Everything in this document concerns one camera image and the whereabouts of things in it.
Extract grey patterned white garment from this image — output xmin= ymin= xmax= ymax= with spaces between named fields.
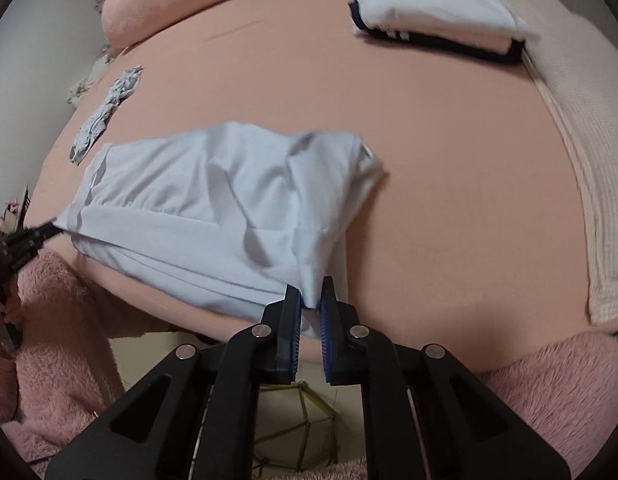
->
xmin=70 ymin=65 xmax=144 ymax=166

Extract person's left hand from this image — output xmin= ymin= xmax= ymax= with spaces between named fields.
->
xmin=0 ymin=292 xmax=22 ymax=331

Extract rolled pink duvet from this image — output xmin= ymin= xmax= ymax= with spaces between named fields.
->
xmin=101 ymin=0 xmax=284 ymax=51

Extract pink fluffy rug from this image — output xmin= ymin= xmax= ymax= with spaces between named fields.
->
xmin=0 ymin=250 xmax=618 ymax=480

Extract white T-shirt with navy trim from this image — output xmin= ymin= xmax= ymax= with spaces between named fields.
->
xmin=349 ymin=0 xmax=542 ymax=66

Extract pink bed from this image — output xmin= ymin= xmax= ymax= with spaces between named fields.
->
xmin=26 ymin=0 xmax=618 ymax=376

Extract gold wire basket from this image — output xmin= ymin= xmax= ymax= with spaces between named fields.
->
xmin=254 ymin=380 xmax=340 ymax=471

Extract cream waffle blanket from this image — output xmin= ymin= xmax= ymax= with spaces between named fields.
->
xmin=414 ymin=0 xmax=618 ymax=326

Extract pile of cream clothes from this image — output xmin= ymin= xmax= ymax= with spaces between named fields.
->
xmin=66 ymin=52 xmax=112 ymax=107

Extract white pants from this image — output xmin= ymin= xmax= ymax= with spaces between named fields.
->
xmin=56 ymin=121 xmax=387 ymax=331

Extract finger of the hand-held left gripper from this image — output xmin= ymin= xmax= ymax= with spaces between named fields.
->
xmin=4 ymin=217 xmax=60 ymax=267

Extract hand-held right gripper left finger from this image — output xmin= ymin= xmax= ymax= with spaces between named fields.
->
xmin=44 ymin=284 xmax=304 ymax=480

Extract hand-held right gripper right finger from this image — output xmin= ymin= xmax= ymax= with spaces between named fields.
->
xmin=320 ymin=276 xmax=572 ymax=480

